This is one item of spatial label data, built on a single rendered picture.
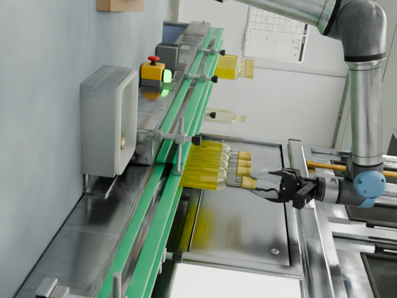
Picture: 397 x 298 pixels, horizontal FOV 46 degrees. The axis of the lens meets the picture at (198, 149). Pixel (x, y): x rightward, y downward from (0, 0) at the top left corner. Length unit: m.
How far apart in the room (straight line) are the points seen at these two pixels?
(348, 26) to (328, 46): 6.17
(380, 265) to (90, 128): 0.91
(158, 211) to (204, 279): 0.21
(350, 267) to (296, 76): 6.12
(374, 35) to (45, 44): 0.72
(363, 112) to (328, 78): 6.27
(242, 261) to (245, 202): 0.32
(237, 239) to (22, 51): 0.83
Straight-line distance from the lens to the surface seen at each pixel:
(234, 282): 1.22
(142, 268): 0.97
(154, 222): 1.11
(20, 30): 0.80
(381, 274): 1.47
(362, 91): 1.21
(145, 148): 1.29
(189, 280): 1.21
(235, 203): 1.54
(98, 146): 1.11
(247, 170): 1.44
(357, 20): 1.20
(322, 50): 7.37
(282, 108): 7.56
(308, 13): 1.30
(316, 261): 1.36
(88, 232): 1.04
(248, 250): 1.34
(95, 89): 1.06
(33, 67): 0.85
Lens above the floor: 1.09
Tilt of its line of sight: 4 degrees down
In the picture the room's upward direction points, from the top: 97 degrees clockwise
